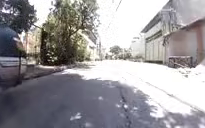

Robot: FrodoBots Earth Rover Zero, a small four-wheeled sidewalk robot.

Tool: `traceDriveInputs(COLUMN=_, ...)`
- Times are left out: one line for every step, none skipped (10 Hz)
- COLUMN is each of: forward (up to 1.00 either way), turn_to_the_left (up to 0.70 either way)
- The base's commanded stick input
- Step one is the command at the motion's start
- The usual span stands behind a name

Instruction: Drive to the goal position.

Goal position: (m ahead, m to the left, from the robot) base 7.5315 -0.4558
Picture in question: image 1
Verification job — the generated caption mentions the distant trees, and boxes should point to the distant trees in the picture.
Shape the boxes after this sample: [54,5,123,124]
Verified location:
[108,44,133,61]

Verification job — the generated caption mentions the pale building behind trees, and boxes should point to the pale building behind trees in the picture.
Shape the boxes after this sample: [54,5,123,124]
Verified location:
[77,30,101,62]

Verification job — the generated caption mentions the grey asphalt road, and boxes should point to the grey asphalt road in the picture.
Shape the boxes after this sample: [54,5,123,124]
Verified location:
[0,59,205,128]

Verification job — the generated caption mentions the white distant building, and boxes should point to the white distant building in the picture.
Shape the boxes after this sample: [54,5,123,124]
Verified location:
[129,35,146,60]

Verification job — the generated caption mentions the large green tree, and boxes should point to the large green tree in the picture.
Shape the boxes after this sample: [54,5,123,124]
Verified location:
[39,0,100,66]

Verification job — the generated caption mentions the raised kerb strip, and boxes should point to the raised kerb strip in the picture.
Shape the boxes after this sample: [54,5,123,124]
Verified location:
[23,63,78,80]

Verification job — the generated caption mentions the grey corrugated building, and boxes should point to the grey corrugated building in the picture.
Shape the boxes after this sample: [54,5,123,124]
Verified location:
[140,0,205,70]

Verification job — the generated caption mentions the white and blue vehicle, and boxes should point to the white and blue vehicle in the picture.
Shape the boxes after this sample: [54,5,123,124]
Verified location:
[0,27,28,88]

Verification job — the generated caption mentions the dark leafy tree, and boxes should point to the dark leafy tree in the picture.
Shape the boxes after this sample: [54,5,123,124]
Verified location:
[0,0,38,35]

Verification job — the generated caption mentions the overhead wires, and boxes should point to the overhead wires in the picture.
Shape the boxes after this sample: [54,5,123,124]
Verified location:
[104,0,124,33]

